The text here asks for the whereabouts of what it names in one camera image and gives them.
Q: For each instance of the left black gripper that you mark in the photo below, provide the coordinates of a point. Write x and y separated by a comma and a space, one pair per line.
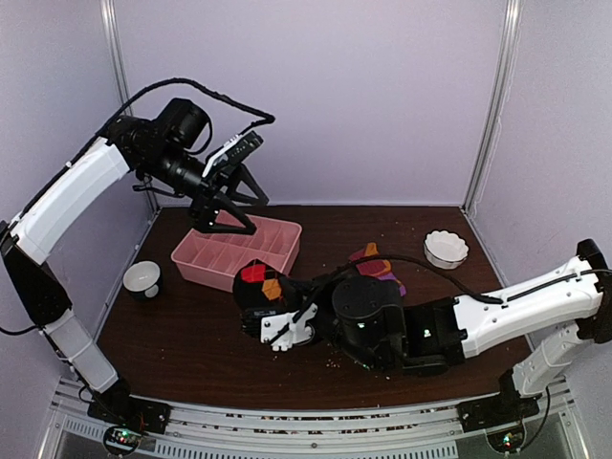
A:
208, 204

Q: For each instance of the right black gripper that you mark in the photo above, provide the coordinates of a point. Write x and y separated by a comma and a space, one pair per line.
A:
316, 293

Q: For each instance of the maroon orange purple striped sock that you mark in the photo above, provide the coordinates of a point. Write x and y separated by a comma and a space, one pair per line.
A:
380, 268

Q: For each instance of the black argyle red orange sock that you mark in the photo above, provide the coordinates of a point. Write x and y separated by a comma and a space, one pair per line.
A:
258, 287

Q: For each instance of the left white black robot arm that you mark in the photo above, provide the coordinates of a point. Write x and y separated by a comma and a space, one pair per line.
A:
161, 149

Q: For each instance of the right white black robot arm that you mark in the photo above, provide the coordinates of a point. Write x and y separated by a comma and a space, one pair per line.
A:
366, 318

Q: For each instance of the pink divided organizer tray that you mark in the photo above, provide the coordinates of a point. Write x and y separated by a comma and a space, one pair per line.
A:
214, 259

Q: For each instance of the small white round container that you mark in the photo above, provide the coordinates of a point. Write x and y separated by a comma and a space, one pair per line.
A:
143, 280

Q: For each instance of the white scalloped ceramic bowl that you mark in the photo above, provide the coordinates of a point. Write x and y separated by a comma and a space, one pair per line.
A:
445, 250

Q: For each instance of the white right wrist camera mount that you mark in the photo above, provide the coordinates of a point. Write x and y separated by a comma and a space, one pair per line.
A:
283, 332

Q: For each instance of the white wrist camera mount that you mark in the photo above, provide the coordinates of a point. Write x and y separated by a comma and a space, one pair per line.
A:
230, 150
283, 332

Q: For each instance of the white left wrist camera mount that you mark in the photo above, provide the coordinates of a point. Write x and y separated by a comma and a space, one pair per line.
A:
230, 150

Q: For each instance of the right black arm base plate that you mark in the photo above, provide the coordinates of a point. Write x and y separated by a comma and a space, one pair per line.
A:
495, 411

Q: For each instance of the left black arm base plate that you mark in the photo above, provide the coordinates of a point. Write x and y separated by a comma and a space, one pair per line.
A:
141, 415

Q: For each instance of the right aluminium frame post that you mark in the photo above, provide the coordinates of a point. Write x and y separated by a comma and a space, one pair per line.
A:
500, 90

